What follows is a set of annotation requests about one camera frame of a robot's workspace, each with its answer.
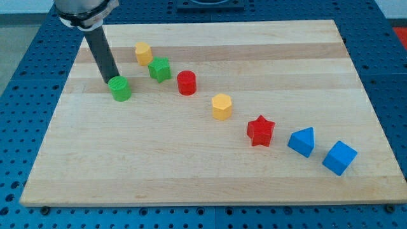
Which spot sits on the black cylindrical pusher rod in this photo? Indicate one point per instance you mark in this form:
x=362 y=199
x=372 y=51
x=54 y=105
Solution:
x=102 y=54

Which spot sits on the green cylinder block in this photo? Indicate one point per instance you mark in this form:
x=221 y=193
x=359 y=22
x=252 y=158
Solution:
x=120 y=88

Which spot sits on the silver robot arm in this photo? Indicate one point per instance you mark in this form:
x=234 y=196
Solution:
x=88 y=16

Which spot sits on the green star block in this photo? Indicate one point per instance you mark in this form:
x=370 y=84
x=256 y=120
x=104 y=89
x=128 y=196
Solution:
x=159 y=69

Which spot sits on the red star block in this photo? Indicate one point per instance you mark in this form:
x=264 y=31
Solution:
x=260 y=131

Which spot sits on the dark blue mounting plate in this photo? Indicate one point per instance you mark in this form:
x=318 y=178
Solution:
x=184 y=5

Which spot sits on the red cylinder block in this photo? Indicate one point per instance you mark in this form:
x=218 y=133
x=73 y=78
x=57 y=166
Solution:
x=186 y=82

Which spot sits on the yellow hexagon block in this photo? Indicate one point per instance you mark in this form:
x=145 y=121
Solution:
x=221 y=106

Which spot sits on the wooden board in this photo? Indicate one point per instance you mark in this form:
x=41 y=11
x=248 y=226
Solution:
x=162 y=148

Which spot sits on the blue triangle block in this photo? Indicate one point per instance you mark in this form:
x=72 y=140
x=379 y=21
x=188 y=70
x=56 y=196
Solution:
x=303 y=141

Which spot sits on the blue cube block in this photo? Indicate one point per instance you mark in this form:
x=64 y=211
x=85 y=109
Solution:
x=339 y=157

